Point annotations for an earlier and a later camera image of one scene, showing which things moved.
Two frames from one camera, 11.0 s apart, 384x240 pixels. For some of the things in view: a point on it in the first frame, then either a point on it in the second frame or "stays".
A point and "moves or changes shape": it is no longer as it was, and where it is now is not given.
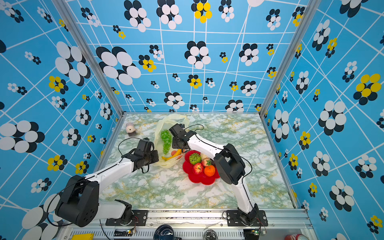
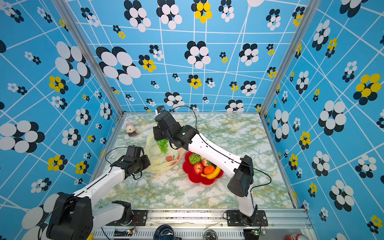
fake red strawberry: [206, 162] stays
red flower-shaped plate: [201, 178] stays
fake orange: [209, 170] stays
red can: [295, 237] stays
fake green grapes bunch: [166, 136] moves or changes shape
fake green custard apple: [195, 158] stays
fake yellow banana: [178, 152] -> [215, 174]
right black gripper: [174, 144] -> [158, 130]
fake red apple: [197, 168] stays
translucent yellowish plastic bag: [168, 156] moves or changes shape
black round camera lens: [164, 232] stays
